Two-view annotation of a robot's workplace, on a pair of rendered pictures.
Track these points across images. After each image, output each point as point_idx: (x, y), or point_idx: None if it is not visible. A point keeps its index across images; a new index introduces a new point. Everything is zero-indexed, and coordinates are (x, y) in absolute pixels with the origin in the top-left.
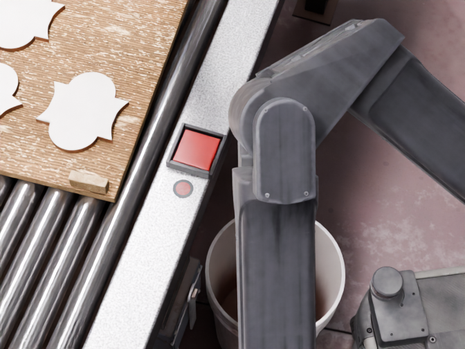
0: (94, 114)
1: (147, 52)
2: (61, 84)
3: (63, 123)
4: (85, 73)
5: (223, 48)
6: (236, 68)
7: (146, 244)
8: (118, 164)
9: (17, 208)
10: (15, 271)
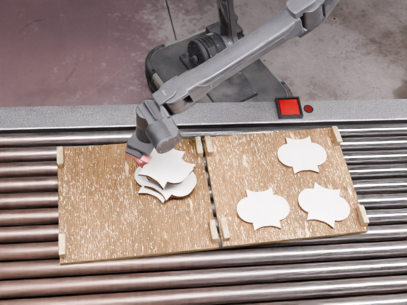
0: (301, 148)
1: (251, 142)
2: (294, 169)
3: (314, 159)
4: (281, 161)
5: (224, 117)
6: (233, 108)
7: (341, 113)
8: (317, 131)
9: (360, 167)
10: (386, 154)
